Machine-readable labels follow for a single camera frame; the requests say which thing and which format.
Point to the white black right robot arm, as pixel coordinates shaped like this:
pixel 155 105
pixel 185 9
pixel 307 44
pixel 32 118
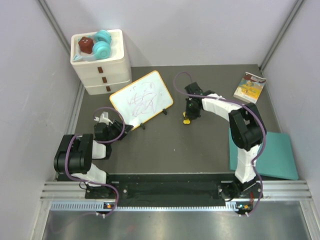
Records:
pixel 247 130

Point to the grey perforated cable duct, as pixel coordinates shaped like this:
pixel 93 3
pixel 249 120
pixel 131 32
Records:
pixel 104 207

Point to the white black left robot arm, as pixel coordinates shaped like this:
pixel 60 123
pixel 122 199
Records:
pixel 76 153

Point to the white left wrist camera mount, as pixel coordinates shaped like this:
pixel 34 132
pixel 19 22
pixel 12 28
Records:
pixel 103 118

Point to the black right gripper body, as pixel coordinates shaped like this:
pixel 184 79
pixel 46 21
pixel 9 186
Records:
pixel 191 112

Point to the white three drawer unit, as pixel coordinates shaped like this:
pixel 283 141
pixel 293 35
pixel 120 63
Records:
pixel 106 75

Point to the yellow black whiteboard eraser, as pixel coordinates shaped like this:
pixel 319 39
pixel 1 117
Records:
pixel 186 120

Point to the teal foam pad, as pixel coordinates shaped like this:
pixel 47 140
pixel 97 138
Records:
pixel 277 159

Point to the dark red cube toy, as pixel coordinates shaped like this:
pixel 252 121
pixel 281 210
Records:
pixel 86 45

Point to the turquoise headphones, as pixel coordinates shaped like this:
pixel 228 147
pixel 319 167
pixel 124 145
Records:
pixel 101 49

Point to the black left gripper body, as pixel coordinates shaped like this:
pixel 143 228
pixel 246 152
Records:
pixel 114 130

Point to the yellow framed whiteboard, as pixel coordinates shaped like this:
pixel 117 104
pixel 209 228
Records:
pixel 142 100

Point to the aluminium frame rail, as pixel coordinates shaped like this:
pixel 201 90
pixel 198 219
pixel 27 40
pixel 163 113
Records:
pixel 273 190

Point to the black whiteboard foot far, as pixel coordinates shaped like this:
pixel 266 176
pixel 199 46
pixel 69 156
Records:
pixel 164 111

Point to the colourful paperback book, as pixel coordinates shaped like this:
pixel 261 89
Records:
pixel 250 88

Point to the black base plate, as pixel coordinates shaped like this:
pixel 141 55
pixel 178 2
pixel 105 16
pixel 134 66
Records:
pixel 174 190

